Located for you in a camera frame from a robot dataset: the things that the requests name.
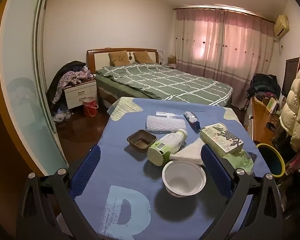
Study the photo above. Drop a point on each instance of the black television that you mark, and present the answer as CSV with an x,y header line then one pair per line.
x,y
291,77

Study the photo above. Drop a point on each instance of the white foam net sleeve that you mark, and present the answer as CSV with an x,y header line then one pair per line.
x,y
165,123

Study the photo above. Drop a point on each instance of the yellow rimmed blue trash bin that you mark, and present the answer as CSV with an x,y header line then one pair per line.
x,y
271,160

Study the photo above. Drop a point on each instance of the cream puffer jacket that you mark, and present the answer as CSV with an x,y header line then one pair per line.
x,y
297,105

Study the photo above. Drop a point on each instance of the white wooden nightstand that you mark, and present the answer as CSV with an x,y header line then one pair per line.
x,y
80,95

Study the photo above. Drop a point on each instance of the clothes pile on nightstand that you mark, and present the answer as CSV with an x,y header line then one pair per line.
x,y
67,77

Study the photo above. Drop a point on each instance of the brown plastic tray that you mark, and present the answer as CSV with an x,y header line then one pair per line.
x,y
141,140

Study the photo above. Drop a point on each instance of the white bottle green label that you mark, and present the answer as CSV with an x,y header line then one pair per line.
x,y
165,146

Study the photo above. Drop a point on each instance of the pink curtains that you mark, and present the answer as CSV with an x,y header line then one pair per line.
x,y
222,42

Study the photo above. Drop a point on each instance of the desk calendar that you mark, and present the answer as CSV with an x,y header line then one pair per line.
x,y
272,105

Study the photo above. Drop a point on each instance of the brown pillow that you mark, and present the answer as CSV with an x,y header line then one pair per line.
x,y
143,57
118,58

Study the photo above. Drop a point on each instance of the red bucket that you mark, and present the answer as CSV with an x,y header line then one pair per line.
x,y
90,106

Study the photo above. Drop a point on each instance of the wooden bed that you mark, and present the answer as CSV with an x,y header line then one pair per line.
x,y
100,57

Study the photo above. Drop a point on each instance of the beige carton plant print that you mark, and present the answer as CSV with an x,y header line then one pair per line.
x,y
222,138

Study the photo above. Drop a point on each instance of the beige air conditioner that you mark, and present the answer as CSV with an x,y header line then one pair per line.
x,y
281,26

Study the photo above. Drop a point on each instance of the white plastic bowl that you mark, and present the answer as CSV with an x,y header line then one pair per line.
x,y
183,180

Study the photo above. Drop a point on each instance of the clear plastic packet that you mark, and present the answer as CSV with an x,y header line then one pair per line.
x,y
168,114

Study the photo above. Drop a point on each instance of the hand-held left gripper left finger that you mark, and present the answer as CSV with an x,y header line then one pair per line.
x,y
86,171

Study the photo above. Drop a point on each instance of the dark clothes pile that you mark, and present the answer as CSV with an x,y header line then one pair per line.
x,y
263,85

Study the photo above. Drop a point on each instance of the green checked duvet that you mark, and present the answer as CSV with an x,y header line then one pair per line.
x,y
165,82

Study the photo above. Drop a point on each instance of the glass wardrobe door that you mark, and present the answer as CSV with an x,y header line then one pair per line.
x,y
22,92

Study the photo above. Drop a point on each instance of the blue red snack wrapper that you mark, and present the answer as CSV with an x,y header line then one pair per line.
x,y
192,120

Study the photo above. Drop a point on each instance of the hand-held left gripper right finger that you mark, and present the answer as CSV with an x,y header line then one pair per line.
x,y
215,172

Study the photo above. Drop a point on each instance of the green plastic bag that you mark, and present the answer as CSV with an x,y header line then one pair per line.
x,y
241,163

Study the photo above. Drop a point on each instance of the white paper napkin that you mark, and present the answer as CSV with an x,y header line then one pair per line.
x,y
191,152

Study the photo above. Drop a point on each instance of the wooden sideboard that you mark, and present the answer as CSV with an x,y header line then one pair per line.
x,y
261,122

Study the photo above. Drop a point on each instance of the plastic bags on floor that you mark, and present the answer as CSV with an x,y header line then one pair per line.
x,y
61,116

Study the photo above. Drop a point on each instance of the blue printed tablecloth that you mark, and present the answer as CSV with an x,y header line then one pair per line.
x,y
120,170

